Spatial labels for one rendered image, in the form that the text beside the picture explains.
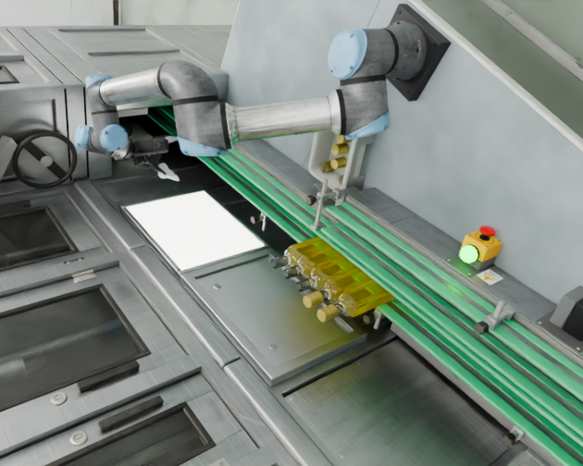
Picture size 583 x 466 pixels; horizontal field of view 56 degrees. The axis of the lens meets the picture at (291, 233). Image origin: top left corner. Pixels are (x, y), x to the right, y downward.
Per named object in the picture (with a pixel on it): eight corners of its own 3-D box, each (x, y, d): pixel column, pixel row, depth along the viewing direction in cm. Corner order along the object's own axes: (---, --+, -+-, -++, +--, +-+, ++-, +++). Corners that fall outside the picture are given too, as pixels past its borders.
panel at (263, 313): (204, 194, 211) (119, 212, 192) (204, 187, 210) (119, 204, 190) (365, 340, 156) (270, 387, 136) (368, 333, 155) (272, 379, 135)
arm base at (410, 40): (405, 7, 144) (378, 7, 138) (436, 49, 138) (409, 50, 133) (376, 52, 155) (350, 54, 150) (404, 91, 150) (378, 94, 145)
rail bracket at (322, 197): (329, 220, 172) (298, 229, 164) (341, 173, 163) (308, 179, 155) (336, 225, 170) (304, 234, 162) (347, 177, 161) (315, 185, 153)
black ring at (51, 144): (74, 177, 202) (12, 188, 189) (71, 123, 190) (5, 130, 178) (80, 183, 199) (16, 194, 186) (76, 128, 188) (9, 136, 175)
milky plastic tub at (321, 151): (326, 167, 187) (306, 172, 182) (340, 104, 175) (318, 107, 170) (361, 191, 176) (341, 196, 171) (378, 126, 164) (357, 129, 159)
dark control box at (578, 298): (565, 310, 131) (548, 321, 127) (580, 284, 127) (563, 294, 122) (599, 331, 126) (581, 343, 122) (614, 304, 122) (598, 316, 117)
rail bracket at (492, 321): (502, 310, 131) (469, 328, 123) (514, 285, 127) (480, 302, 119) (516, 320, 128) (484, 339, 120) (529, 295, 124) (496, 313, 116)
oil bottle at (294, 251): (333, 244, 174) (279, 262, 161) (336, 229, 171) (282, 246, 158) (344, 254, 170) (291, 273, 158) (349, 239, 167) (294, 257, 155)
